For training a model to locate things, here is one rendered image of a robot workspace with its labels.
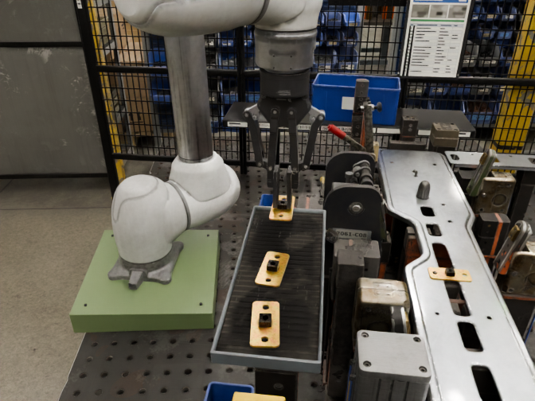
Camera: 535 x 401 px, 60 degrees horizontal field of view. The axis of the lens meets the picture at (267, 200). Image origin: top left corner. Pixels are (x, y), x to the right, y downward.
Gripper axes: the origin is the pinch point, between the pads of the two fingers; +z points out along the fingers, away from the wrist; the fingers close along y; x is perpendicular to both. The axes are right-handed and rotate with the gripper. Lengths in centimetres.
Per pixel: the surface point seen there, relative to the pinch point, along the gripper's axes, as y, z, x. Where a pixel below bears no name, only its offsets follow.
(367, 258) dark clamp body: 16.3, 16.9, 4.4
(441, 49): 47, -2, 112
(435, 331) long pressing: 28.4, 24.3, -5.8
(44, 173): -186, 106, 202
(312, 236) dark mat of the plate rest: 5.6, 8.2, -2.2
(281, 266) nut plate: 1.1, 8.0, -11.8
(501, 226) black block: 53, 26, 36
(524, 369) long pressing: 41.3, 24.3, -12.7
